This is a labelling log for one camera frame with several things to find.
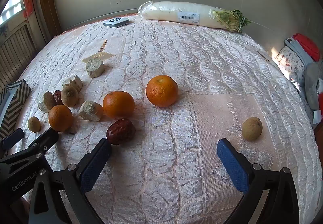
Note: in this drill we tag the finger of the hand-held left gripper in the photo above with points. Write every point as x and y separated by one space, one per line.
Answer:
11 138
44 141

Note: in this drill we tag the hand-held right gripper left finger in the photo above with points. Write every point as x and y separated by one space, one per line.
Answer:
93 168

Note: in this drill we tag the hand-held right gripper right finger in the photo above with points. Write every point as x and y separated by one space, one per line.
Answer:
233 167

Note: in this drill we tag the tan longan fruit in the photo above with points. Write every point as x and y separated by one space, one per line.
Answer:
69 95
252 129
34 123

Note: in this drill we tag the small orange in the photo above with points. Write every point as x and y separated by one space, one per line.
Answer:
60 117

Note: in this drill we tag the chevron patterned shallow box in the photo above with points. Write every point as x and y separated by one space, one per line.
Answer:
15 105

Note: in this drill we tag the large red date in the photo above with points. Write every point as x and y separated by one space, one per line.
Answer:
120 131

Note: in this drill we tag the small red date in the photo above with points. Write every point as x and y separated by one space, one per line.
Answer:
57 97

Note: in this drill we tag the jagged pale sugarcane chunk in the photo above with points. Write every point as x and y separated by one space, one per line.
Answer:
74 82

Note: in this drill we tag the medium orange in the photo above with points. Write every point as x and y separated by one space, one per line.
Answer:
118 104

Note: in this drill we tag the round pale sugarcane chunk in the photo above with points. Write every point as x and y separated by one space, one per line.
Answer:
95 68

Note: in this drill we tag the large orange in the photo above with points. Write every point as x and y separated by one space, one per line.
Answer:
162 90

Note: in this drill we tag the gold fan tag with tassel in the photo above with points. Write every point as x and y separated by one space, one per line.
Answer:
98 57

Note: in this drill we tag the grey plush cloth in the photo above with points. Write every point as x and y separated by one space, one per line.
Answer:
313 82

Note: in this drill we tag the grey-blue garment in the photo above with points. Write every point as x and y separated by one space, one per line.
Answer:
300 55

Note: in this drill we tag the bright lattice window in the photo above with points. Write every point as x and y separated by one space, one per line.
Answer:
12 7

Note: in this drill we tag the white flat square device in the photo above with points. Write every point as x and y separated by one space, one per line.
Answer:
116 22

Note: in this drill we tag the red cloth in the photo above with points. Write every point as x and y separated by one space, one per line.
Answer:
307 46

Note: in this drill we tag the plastic wrapped white radish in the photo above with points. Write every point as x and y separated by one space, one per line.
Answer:
171 12

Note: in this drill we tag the wooden slatted wall panel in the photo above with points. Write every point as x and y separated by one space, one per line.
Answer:
17 50

